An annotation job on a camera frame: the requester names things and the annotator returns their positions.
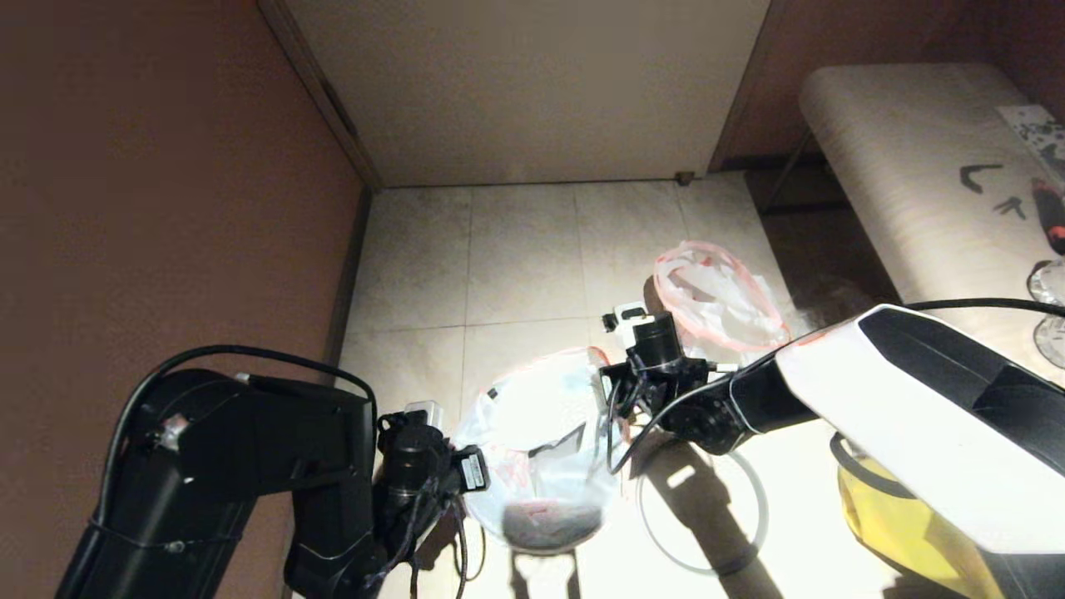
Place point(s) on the black and red tool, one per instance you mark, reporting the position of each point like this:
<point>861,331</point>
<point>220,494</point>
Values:
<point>1053,220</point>

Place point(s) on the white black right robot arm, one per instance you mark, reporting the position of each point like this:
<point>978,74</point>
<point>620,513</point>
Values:
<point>915,416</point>

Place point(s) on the yellow plastic bag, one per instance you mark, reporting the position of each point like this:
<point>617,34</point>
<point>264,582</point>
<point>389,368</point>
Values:
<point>899,524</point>

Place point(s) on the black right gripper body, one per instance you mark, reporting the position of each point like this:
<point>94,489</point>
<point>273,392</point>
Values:
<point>657,378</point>

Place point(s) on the white patterned paper sheet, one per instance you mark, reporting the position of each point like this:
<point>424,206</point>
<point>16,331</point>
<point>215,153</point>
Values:
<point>1036,129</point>

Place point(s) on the clear glass cup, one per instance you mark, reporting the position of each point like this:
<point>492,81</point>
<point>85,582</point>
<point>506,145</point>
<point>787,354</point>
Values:
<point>1055,345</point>
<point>1050,283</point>

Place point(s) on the light wood table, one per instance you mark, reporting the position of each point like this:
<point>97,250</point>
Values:
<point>899,183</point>

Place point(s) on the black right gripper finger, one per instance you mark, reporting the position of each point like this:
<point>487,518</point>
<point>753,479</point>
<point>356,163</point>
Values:
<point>606,388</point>

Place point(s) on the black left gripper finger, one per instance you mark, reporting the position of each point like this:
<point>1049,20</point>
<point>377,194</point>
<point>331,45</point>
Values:
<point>473,470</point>

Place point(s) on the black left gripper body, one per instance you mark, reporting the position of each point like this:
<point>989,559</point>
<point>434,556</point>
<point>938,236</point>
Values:
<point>412,466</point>

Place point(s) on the white door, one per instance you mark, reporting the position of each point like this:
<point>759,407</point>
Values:
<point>532,83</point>

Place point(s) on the black round trash bin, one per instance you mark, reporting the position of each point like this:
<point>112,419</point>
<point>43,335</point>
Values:
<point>549,524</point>

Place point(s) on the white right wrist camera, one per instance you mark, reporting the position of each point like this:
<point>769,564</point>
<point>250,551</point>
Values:
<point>628,316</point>

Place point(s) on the new white red-edged trash bag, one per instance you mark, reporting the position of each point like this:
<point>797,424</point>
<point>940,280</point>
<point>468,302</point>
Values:
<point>532,399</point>

